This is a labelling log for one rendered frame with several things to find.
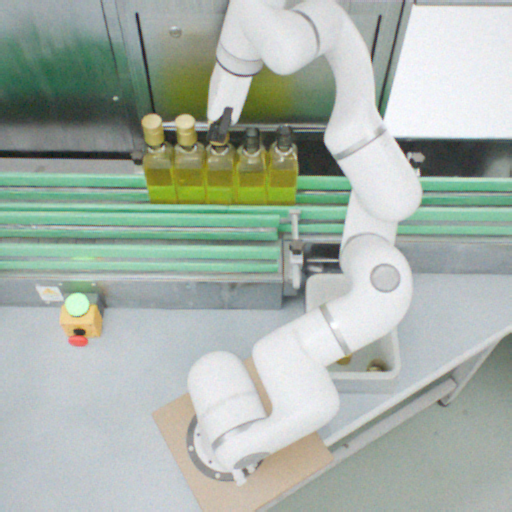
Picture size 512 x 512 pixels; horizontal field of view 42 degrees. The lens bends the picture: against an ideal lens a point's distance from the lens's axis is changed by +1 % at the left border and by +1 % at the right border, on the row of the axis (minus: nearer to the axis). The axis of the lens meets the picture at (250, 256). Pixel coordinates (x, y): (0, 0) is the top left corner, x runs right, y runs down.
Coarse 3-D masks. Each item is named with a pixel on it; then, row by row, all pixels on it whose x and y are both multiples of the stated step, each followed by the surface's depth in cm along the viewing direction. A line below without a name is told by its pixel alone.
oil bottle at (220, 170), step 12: (228, 144) 121; (216, 156) 119; (228, 156) 119; (204, 168) 121; (216, 168) 120; (228, 168) 120; (216, 180) 123; (228, 180) 123; (216, 192) 126; (228, 192) 126; (216, 204) 130; (228, 204) 130
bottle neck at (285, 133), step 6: (282, 126) 116; (288, 126) 116; (282, 132) 118; (288, 132) 117; (276, 138) 117; (282, 138) 116; (288, 138) 116; (276, 144) 119; (282, 144) 117; (288, 144) 117; (276, 150) 120; (282, 150) 118; (288, 150) 119
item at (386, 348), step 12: (312, 276) 135; (324, 276) 135; (336, 276) 135; (312, 288) 135; (324, 288) 138; (336, 288) 138; (348, 288) 138; (312, 300) 140; (324, 300) 140; (384, 336) 133; (396, 336) 128; (360, 348) 134; (372, 348) 134; (384, 348) 133; (396, 348) 127; (360, 360) 133; (384, 360) 132; (396, 360) 125; (336, 372) 124; (348, 372) 124; (360, 372) 124; (372, 372) 124; (384, 372) 124; (396, 372) 124
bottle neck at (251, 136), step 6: (252, 126) 116; (246, 132) 116; (252, 132) 117; (258, 132) 115; (246, 138) 115; (252, 138) 115; (258, 138) 116; (246, 144) 117; (252, 144) 116; (258, 144) 117; (246, 150) 118; (252, 150) 118; (258, 150) 119; (252, 156) 119
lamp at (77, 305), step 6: (78, 294) 132; (72, 300) 131; (78, 300) 131; (84, 300) 131; (66, 306) 131; (72, 306) 130; (78, 306) 130; (84, 306) 131; (72, 312) 130; (78, 312) 130; (84, 312) 132
